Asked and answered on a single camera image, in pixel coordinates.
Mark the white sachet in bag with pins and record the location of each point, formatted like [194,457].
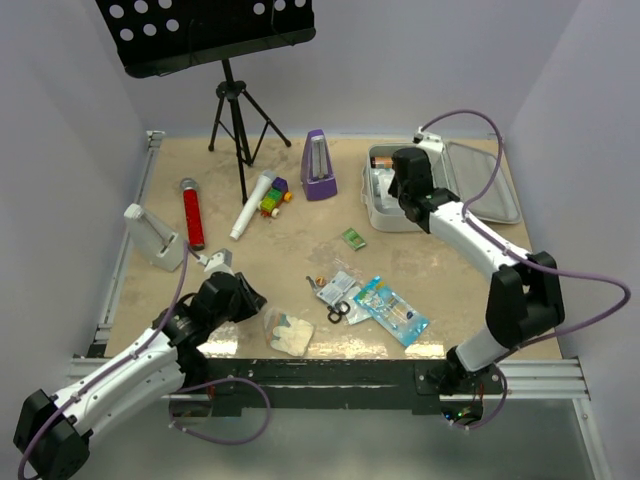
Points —
[336,288]

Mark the blue plaster packet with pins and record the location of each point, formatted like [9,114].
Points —
[391,311]

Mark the brown bottle orange cap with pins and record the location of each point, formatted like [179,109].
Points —
[381,162]

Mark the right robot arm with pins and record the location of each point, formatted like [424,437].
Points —
[524,299]

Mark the clear bag with wipes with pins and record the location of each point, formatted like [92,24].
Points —
[358,314]

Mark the grey open medicine case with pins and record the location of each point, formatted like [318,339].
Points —
[463,170]

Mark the black handled scissors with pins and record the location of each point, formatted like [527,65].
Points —
[335,313]

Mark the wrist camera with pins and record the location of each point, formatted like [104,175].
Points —
[219,261]
[431,143]

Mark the colourful toy block train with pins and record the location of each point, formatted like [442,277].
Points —
[278,194]

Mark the red toy microphone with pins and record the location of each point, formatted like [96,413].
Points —
[193,217]

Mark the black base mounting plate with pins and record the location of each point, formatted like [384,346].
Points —
[417,386]

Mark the purple metronome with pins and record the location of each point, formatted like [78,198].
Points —
[316,174]

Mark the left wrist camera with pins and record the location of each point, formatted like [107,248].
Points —
[219,261]

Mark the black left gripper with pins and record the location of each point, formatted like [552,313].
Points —
[248,295]

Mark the white gauze packet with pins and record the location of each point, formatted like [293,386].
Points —
[384,200]

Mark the white toy microphone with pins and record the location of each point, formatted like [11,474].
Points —
[263,185]

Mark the black music stand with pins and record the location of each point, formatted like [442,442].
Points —
[159,38]

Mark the bag of white gloves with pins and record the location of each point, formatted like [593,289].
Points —
[286,333]

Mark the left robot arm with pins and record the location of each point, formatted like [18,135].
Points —
[54,431]

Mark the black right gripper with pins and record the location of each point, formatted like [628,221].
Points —
[394,189]

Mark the small green packet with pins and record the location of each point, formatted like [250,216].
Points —
[353,239]

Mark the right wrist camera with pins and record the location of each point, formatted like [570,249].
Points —
[431,143]

